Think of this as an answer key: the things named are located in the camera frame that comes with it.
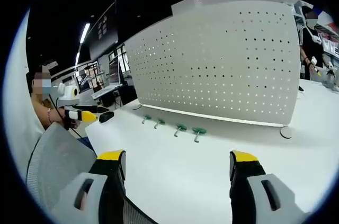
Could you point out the person's left hand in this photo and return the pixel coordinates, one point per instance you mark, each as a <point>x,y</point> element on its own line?
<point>72,124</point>

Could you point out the grey mesh chair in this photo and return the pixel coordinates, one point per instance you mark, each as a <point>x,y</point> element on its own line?
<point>53,155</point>

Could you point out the black wall panel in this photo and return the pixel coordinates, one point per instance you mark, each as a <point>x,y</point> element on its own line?
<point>103,36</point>

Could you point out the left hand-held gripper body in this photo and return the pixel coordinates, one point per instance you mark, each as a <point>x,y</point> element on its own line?
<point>66,94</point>

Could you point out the black flat device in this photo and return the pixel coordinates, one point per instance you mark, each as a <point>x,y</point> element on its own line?
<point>106,116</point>

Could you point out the white perforated mounting plate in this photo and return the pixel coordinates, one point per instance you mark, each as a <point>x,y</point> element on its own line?
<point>212,62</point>

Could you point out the small black object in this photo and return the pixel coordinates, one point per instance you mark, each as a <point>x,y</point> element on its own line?
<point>301,88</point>

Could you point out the green hook assembly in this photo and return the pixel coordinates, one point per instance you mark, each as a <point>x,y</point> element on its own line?
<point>160,121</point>
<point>198,130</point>
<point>181,127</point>
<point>147,117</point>

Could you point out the long ceiling light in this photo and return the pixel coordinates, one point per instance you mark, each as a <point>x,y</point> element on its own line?
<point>77,58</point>
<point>85,32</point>

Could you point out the background workstation shelving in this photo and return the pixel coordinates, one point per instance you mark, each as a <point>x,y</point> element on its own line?
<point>116,69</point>

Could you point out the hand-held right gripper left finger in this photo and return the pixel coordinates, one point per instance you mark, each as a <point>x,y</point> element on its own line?
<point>79,197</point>

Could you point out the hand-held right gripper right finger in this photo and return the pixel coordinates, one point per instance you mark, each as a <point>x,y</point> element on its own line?
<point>278,200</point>

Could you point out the background white table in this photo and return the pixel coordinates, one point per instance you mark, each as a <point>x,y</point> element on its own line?
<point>106,92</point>

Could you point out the background shelf with red goods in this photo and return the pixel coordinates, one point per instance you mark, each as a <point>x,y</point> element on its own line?
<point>331,40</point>

